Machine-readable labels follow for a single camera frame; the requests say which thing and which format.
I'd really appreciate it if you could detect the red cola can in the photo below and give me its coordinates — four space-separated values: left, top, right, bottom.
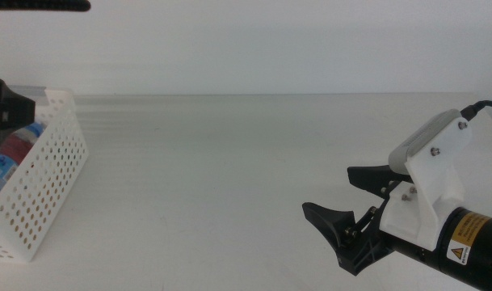
0 133 39 166

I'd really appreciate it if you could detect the clear water bottle blue cap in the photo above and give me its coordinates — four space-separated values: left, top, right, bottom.
0 122 47 208

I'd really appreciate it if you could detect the white perforated plastic basket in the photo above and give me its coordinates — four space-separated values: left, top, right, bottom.
0 84 89 263

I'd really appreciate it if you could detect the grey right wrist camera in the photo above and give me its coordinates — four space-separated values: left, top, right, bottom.
388 108 461 176

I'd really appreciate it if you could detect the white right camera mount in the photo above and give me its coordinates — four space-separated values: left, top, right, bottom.
378 116 473 252

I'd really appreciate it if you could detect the black braided right camera cable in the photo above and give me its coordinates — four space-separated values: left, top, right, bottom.
459 99 492 123

